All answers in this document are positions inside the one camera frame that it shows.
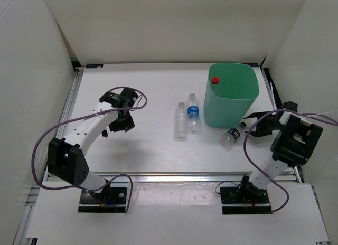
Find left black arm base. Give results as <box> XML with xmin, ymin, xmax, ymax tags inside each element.
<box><xmin>78</xmin><ymin>183</ymin><xmax>129</xmax><ymax>213</ymax></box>

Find green plastic bin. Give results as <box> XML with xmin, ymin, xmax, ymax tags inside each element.
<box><xmin>203</xmin><ymin>63</ymin><xmax>259</xmax><ymax>128</ymax></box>

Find red label plastic bottle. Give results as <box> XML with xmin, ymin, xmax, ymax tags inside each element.
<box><xmin>211</xmin><ymin>77</ymin><xmax>221</xmax><ymax>97</ymax></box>

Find clear unlabelled plastic bottle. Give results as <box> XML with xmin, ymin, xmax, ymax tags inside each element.
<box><xmin>174</xmin><ymin>101</ymin><xmax>187</xmax><ymax>141</ymax></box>

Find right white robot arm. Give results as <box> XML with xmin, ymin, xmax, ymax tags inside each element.
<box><xmin>237</xmin><ymin>111</ymin><xmax>323</xmax><ymax>203</ymax></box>

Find blue label water bottle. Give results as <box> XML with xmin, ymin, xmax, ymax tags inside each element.
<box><xmin>186</xmin><ymin>92</ymin><xmax>201</xmax><ymax>134</ymax></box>

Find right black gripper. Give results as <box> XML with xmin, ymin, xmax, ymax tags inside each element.
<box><xmin>247</xmin><ymin>111</ymin><xmax>283</xmax><ymax>137</ymax></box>

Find pepsi label plastic bottle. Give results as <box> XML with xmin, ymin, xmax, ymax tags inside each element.
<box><xmin>221</xmin><ymin>122</ymin><xmax>247</xmax><ymax>149</ymax></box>

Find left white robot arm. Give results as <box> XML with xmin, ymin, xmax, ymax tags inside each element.
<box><xmin>48</xmin><ymin>87</ymin><xmax>138</xmax><ymax>203</ymax></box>

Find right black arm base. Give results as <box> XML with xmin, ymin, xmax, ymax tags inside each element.
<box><xmin>214</xmin><ymin>175</ymin><xmax>272</xmax><ymax>215</ymax></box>

